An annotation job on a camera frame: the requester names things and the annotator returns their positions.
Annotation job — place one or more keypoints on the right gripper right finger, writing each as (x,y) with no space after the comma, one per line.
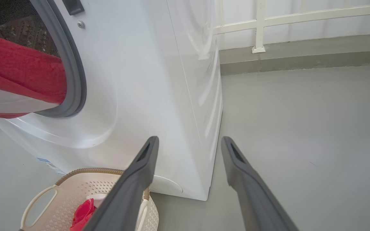
(259,205)

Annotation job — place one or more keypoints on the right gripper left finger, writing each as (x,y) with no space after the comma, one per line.
(124,199)

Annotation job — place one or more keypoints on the red and white garment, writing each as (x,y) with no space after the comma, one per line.
(83,213)

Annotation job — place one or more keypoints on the red basketball jersey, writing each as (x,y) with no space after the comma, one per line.
(21,70)

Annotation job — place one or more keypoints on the cream perforated laundry basket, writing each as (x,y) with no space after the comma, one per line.
(59,205)

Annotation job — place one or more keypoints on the white front-load washing machine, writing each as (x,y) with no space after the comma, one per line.
(146,96)

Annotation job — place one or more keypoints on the grey rubber door gasket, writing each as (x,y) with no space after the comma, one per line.
(75,73)

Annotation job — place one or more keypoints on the steel washer drum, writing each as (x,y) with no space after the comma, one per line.
(27,32)

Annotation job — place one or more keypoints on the black door lock socket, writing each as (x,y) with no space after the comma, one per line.
(73,6)

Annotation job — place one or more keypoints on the round white filter cover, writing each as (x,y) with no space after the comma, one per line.
(169,186)

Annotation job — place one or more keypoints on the small energy label sticker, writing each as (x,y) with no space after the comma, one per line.
(51,166)

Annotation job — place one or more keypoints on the white metal railing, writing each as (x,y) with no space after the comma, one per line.
(260,25)

